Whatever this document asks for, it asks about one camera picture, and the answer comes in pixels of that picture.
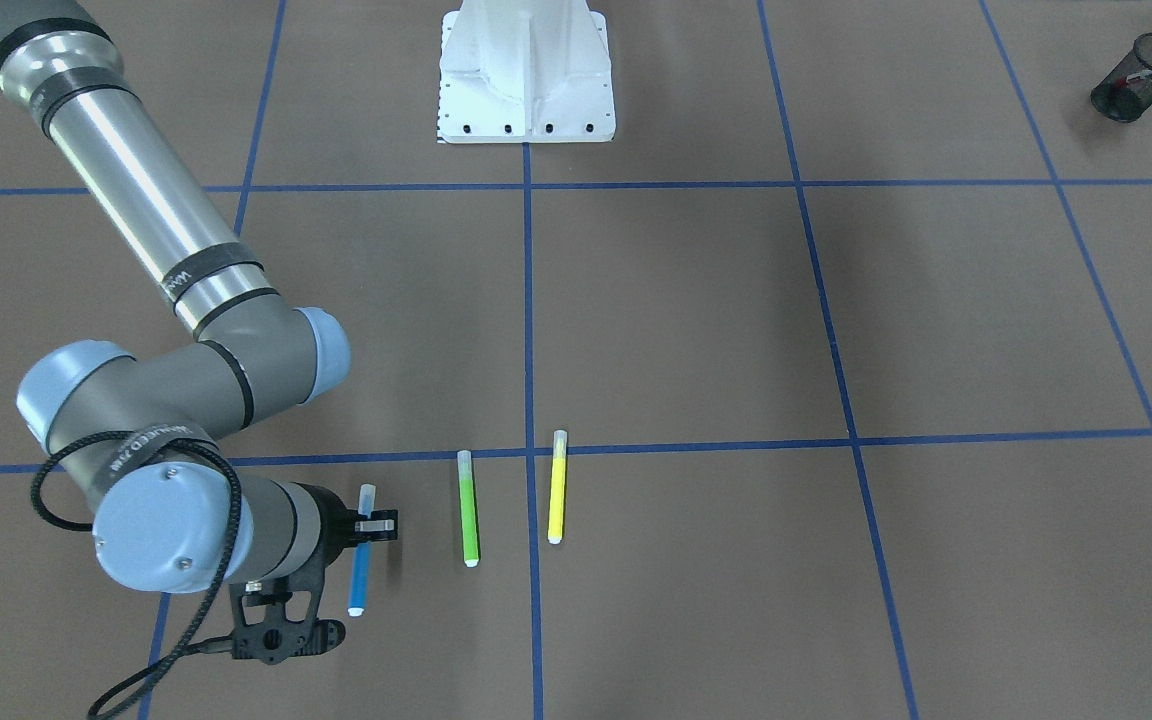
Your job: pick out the yellow marker pen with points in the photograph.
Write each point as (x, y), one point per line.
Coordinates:
(558, 486)

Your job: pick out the blue marker pen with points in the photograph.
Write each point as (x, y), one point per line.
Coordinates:
(360, 569)

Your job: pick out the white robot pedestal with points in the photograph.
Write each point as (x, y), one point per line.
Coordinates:
(525, 72)

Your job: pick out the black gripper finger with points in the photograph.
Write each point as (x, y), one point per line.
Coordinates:
(378, 526)

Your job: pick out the black mesh cup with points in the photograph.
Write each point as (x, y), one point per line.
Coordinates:
(1125, 94)

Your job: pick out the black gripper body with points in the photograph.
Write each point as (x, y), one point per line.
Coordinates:
(329, 529)

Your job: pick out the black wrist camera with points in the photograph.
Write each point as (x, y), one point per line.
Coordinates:
(280, 622)

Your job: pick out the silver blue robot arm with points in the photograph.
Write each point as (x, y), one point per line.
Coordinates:
(160, 518)

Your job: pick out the green marker pen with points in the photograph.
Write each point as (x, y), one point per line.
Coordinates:
(466, 493)

